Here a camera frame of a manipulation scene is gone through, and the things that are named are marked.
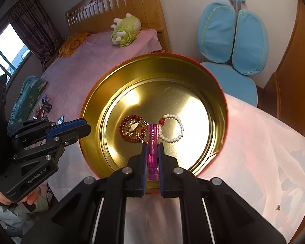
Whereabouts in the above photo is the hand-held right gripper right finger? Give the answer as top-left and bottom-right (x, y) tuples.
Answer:
(158, 142), (288, 244)

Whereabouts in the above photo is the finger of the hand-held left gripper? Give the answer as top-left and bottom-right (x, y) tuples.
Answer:
(7, 118), (92, 147)
(13, 138), (70, 169)

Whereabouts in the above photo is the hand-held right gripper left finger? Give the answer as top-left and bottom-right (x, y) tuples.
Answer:
(22, 142), (149, 244)

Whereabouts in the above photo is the purple transparent tube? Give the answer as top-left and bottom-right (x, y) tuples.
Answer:
(147, 123), (159, 183)

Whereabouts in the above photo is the round gold tin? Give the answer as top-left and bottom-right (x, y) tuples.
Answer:
(79, 52), (228, 195)

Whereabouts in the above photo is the person's left forearm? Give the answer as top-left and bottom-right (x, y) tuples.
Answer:
(0, 193), (57, 237)

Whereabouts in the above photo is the person's left hand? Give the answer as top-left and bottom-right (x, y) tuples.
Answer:
(22, 189), (40, 207)

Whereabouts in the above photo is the teal printed cloth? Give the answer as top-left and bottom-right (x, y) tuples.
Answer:
(8, 75), (49, 127)

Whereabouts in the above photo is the pink blanket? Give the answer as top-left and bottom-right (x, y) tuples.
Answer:
(40, 29), (163, 124)

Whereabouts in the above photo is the orange pillow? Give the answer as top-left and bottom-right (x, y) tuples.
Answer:
(58, 32), (92, 58)

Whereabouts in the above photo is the window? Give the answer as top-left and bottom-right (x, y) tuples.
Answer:
(0, 21), (32, 85)

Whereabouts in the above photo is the white printed tablecloth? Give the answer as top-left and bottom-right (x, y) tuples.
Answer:
(47, 93), (305, 244)

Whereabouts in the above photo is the dark patterned curtain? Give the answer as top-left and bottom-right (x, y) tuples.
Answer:
(7, 0), (64, 64)

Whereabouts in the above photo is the green cabbage plush toy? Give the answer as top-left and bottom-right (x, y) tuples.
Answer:
(110, 13), (142, 48)

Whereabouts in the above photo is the wooden bed headboard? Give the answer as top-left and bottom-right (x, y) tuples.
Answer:
(65, 0), (172, 54)

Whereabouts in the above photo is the blue padded chair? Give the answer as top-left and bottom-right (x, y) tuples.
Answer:
(197, 0), (270, 108)

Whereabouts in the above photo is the wooden cabinet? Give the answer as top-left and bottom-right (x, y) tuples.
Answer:
(259, 0), (305, 144)

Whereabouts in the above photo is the red bead bracelet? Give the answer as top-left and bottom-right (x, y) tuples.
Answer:
(120, 114), (147, 144)

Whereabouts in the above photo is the white bead bracelet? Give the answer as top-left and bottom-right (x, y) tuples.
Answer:
(158, 113), (184, 143)

